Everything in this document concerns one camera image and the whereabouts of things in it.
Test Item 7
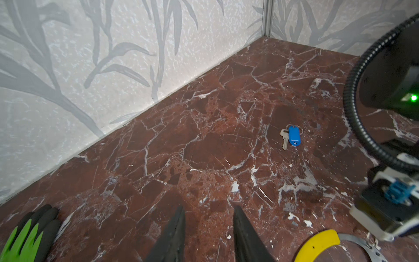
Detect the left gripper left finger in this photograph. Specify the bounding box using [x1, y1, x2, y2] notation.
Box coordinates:
[145, 206, 186, 262]

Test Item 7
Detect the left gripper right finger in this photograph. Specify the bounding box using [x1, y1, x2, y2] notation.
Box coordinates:
[233, 206, 275, 262]

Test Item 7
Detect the green black work glove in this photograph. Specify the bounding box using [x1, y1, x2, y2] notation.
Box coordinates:
[1, 204, 61, 262]

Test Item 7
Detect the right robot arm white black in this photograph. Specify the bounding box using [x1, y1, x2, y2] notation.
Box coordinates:
[343, 14, 419, 172]

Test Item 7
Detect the key with blue tag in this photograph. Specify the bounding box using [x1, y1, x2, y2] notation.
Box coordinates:
[280, 124, 303, 150]

